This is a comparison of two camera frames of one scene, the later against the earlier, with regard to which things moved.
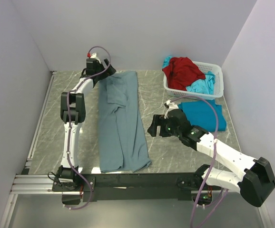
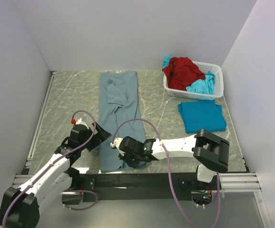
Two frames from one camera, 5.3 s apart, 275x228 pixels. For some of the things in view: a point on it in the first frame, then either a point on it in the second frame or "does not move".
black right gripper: (161, 126) to (125, 155)
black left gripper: (105, 71) to (100, 134)
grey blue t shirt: (122, 146) does not move
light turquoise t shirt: (205, 84) does not move
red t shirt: (181, 72) does not move
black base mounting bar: (163, 186) does not move
